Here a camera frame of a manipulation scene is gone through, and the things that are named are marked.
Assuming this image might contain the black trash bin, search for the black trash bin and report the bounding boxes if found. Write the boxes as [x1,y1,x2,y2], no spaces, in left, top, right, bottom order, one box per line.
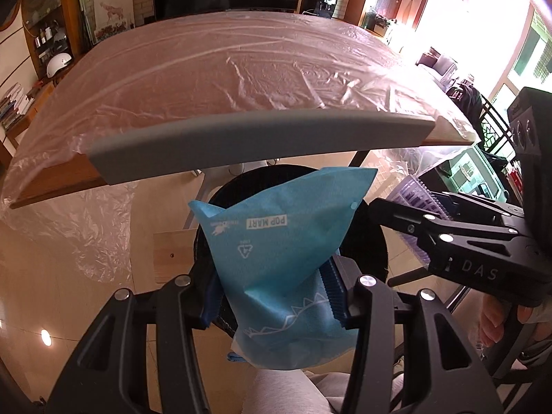
[191,162,390,341]

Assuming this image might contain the stack of books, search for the stack of books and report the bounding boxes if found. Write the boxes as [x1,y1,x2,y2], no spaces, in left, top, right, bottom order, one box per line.
[0,82,34,131]

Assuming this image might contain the black metal chair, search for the black metal chair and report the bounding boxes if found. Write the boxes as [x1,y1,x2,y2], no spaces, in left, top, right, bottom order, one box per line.
[445,81,519,161]

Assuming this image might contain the black coffee machine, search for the black coffee machine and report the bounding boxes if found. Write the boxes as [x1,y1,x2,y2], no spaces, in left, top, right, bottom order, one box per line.
[298,0,338,19]

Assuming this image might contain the glass side table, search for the glass side table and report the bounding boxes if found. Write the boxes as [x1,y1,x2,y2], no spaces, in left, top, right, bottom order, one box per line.
[419,147,508,202]

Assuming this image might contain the person right hand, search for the person right hand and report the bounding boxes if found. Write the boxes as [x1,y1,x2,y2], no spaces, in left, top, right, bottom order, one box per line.
[479,294,551,348]

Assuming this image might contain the grey foam edge guard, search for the grey foam edge guard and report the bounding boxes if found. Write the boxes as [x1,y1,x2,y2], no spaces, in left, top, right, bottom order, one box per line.
[86,109,435,185]

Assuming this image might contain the blue paper bag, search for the blue paper bag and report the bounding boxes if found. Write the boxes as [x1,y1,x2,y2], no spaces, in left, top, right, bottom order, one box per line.
[189,167,377,370]

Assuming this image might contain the white helmet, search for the white helmet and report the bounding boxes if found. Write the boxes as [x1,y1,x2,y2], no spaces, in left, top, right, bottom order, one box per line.
[47,52,72,78]

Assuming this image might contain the elephant picture frame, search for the elephant picture frame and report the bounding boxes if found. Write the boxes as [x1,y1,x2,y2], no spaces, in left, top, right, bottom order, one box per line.
[93,0,136,42]

